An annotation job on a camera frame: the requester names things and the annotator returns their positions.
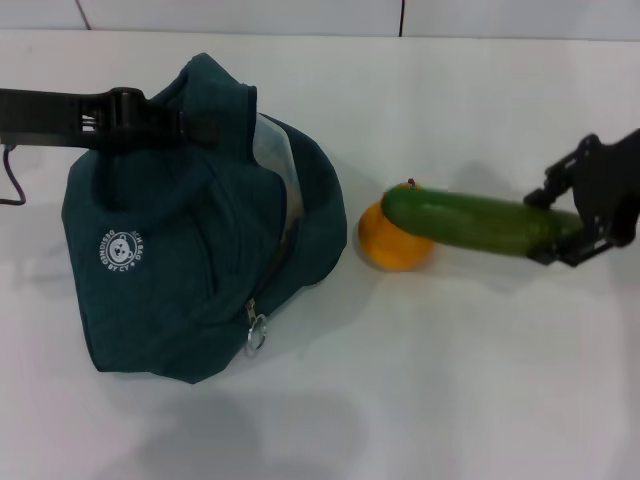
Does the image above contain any dark teal insulated lunch bag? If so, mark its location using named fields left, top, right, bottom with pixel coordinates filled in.
left=59, top=52, right=349, bottom=386

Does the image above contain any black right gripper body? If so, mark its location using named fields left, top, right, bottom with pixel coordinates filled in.
left=574, top=128, right=640, bottom=246

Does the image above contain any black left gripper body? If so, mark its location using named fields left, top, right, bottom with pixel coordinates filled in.
left=0, top=88, right=86, bottom=149

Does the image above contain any yellow orange pear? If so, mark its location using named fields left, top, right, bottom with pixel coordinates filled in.
left=357, top=178, right=436, bottom=274

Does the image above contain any green cucumber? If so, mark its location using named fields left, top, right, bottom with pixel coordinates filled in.
left=382, top=185, right=584, bottom=260

